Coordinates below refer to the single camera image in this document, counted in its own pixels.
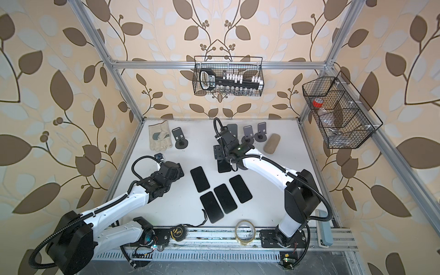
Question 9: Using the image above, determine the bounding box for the black phone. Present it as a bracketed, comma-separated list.
[190, 166, 210, 193]
[229, 175, 253, 204]
[217, 160, 232, 173]

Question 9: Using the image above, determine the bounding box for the grey phone stand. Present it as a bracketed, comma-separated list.
[241, 125, 254, 145]

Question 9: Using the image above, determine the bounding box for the dark grey back stand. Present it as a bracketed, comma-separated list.
[172, 127, 189, 150]

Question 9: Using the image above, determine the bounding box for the phone with green case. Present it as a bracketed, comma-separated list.
[214, 184, 237, 214]

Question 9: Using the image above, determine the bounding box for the phone with purple case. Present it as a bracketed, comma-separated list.
[200, 191, 224, 224]

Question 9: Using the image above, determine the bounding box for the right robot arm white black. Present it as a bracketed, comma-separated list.
[213, 118, 333, 248]

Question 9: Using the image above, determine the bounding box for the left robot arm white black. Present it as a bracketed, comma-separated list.
[28, 154, 184, 275]

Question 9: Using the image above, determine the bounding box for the beige work glove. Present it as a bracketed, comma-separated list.
[148, 120, 173, 152]

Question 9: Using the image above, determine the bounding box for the beige oval sponge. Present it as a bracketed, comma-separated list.
[264, 134, 281, 154]

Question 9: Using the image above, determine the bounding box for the black yellow tape measure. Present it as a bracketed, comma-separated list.
[170, 224, 187, 242]

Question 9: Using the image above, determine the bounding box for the black tool in basket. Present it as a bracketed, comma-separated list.
[198, 68, 264, 92]

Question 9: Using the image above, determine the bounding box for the clear tape roll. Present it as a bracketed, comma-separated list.
[234, 220, 256, 246]

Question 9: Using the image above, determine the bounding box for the black strap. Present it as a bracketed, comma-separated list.
[183, 209, 209, 228]

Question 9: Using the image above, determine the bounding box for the aluminium front rail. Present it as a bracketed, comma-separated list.
[82, 226, 358, 252]

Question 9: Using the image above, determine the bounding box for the back wire basket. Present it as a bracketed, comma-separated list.
[192, 55, 265, 97]

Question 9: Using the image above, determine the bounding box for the wire basket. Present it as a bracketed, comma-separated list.
[302, 72, 383, 149]
[192, 55, 265, 97]

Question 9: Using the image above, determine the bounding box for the grey blue device on rail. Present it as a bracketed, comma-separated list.
[316, 221, 333, 248]

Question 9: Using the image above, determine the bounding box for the right wire basket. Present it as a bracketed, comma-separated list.
[302, 72, 383, 149]

